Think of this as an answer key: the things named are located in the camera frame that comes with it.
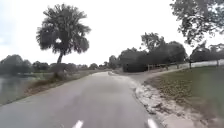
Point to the dark hedge with trees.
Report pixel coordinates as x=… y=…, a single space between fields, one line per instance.
x=136 y=61

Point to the brown grassy verge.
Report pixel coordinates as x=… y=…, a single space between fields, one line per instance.
x=43 y=85

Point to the overhanging leafy tree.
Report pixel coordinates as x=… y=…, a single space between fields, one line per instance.
x=200 y=16

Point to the grey pond water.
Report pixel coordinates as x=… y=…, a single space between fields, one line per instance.
x=11 y=88

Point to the tall palm tree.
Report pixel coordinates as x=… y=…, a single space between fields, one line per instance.
x=63 y=30

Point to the grey asphalt path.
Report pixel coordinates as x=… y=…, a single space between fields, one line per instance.
x=100 y=103

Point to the pale road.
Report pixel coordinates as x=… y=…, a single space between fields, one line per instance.
x=206 y=63

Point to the pale sandy strip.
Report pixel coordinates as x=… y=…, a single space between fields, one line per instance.
x=156 y=103

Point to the robot's own part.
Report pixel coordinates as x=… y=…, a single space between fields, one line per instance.
x=152 y=123
x=78 y=124

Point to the green grass field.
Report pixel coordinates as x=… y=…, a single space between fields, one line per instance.
x=196 y=86

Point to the distant row of trees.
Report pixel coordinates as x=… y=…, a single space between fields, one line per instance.
x=13 y=65

